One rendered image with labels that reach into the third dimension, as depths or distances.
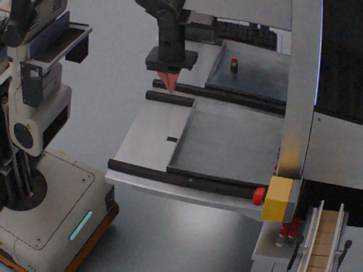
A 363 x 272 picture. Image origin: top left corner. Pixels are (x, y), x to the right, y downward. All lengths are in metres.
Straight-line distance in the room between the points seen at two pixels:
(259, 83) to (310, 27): 0.74
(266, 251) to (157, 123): 0.52
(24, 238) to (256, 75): 1.04
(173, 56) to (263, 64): 0.62
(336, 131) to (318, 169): 0.12
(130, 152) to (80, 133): 1.46
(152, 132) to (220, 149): 0.18
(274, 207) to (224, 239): 1.26
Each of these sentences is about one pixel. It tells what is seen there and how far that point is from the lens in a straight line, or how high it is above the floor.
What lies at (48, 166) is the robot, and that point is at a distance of 2.44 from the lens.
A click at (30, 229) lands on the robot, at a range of 2.20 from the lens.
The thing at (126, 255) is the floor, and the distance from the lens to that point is 2.46.
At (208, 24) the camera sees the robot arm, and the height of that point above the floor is 1.29.
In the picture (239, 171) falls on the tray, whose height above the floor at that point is 0.88.
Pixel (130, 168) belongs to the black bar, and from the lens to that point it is 1.50.
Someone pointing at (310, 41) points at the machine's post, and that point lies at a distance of 1.12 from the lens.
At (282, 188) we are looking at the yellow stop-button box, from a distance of 1.28.
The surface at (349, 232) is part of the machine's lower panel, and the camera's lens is 1.46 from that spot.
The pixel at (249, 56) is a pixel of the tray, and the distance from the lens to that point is 1.94.
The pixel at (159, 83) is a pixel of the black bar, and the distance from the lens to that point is 1.76.
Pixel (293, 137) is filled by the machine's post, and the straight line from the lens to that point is 1.26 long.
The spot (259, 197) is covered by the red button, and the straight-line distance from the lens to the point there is 1.29.
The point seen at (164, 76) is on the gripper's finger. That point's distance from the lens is 1.37.
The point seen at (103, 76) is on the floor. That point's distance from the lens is 3.38.
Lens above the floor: 1.92
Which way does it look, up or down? 40 degrees down
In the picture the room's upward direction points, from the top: 2 degrees clockwise
